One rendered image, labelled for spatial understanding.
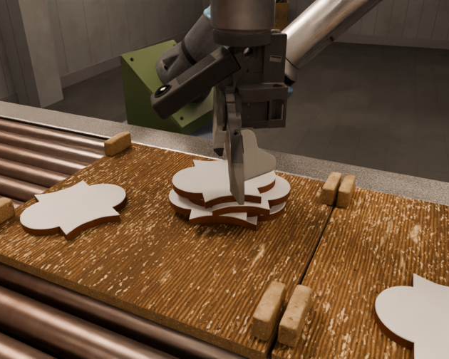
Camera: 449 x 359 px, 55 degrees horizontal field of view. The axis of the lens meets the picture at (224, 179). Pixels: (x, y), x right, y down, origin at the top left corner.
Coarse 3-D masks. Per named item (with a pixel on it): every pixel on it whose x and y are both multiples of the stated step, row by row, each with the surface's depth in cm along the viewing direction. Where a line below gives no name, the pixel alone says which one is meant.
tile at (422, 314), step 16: (400, 288) 45; (416, 288) 45; (432, 288) 45; (448, 288) 45; (384, 304) 43; (400, 304) 43; (416, 304) 43; (432, 304) 43; (448, 304) 43; (384, 320) 41; (400, 320) 41; (416, 320) 41; (432, 320) 41; (448, 320) 41; (400, 336) 40; (416, 336) 39; (432, 336) 39; (448, 336) 39; (416, 352) 38; (432, 352) 38; (448, 352) 38
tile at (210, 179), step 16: (224, 160) 64; (176, 176) 60; (192, 176) 60; (208, 176) 60; (224, 176) 60; (272, 176) 60; (176, 192) 58; (192, 192) 56; (208, 192) 56; (224, 192) 56; (256, 192) 56
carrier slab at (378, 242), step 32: (352, 224) 57; (384, 224) 57; (416, 224) 57; (448, 224) 57; (320, 256) 51; (352, 256) 51; (384, 256) 51; (416, 256) 51; (448, 256) 51; (320, 288) 47; (352, 288) 47; (384, 288) 47; (320, 320) 43; (352, 320) 43; (288, 352) 39; (320, 352) 39; (352, 352) 39; (384, 352) 39
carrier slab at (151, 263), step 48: (48, 192) 65; (144, 192) 65; (0, 240) 54; (48, 240) 54; (96, 240) 54; (144, 240) 54; (192, 240) 54; (240, 240) 54; (288, 240) 54; (96, 288) 47; (144, 288) 47; (192, 288) 47; (240, 288) 47; (288, 288) 47; (240, 336) 41
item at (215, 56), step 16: (224, 48) 52; (208, 64) 51; (224, 64) 50; (176, 80) 53; (192, 80) 51; (208, 80) 51; (160, 96) 52; (176, 96) 51; (192, 96) 51; (160, 112) 51; (176, 112) 53
